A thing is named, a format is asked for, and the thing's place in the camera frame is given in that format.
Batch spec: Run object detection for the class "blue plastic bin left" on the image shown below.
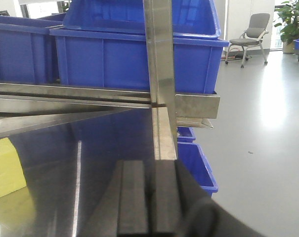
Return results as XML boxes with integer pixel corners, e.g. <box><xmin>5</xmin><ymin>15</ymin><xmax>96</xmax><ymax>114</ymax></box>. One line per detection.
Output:
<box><xmin>0</xmin><ymin>16</ymin><xmax>61</xmax><ymax>84</ymax></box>

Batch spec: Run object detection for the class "green potted plant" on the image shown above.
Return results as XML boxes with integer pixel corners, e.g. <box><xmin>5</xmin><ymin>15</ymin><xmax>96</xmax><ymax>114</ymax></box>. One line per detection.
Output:
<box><xmin>274</xmin><ymin>0</ymin><xmax>299</xmax><ymax>54</ymax></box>

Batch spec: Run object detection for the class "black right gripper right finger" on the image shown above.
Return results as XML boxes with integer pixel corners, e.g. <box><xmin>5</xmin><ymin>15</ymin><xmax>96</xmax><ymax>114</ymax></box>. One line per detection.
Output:
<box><xmin>150</xmin><ymin>160</ymin><xmax>262</xmax><ymax>237</ymax></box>

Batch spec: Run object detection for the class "blue bin lower layer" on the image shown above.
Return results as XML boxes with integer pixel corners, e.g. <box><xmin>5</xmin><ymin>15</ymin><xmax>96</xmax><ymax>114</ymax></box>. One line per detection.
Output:
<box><xmin>177</xmin><ymin>127</ymin><xmax>218</xmax><ymax>196</ymax></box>

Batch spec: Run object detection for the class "stainless steel shelf rack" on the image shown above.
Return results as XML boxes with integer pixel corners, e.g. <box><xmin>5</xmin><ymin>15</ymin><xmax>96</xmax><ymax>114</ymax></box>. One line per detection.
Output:
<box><xmin>0</xmin><ymin>0</ymin><xmax>220</xmax><ymax>160</ymax></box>

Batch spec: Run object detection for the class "blue plastic bin right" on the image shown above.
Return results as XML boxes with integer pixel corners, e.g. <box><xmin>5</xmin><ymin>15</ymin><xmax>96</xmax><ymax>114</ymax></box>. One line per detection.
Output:
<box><xmin>50</xmin><ymin>28</ymin><xmax>228</xmax><ymax>94</ymax></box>

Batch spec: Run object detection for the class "yellow foam block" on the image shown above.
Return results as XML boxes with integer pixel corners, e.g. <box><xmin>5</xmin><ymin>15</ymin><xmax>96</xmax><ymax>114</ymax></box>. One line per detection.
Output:
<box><xmin>0</xmin><ymin>137</ymin><xmax>27</xmax><ymax>198</ymax></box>

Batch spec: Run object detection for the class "tilted blue bin on top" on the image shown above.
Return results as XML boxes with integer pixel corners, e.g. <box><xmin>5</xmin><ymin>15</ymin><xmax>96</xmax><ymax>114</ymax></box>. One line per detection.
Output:
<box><xmin>63</xmin><ymin>0</ymin><xmax>221</xmax><ymax>39</ymax></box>

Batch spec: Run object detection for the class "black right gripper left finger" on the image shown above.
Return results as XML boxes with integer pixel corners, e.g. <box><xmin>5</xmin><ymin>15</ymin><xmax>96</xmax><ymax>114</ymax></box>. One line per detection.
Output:
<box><xmin>79</xmin><ymin>160</ymin><xmax>149</xmax><ymax>237</ymax></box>

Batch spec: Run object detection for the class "blue plastic bin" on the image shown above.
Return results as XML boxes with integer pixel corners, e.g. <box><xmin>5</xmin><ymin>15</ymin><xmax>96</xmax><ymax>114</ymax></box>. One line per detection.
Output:
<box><xmin>0</xmin><ymin>16</ymin><xmax>61</xmax><ymax>84</ymax></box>
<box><xmin>50</xmin><ymin>28</ymin><xmax>228</xmax><ymax>94</ymax></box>

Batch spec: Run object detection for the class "grey office chair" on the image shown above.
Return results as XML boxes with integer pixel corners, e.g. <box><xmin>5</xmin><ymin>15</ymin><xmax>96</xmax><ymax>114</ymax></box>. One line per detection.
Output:
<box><xmin>225</xmin><ymin>13</ymin><xmax>270</xmax><ymax>68</ymax></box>

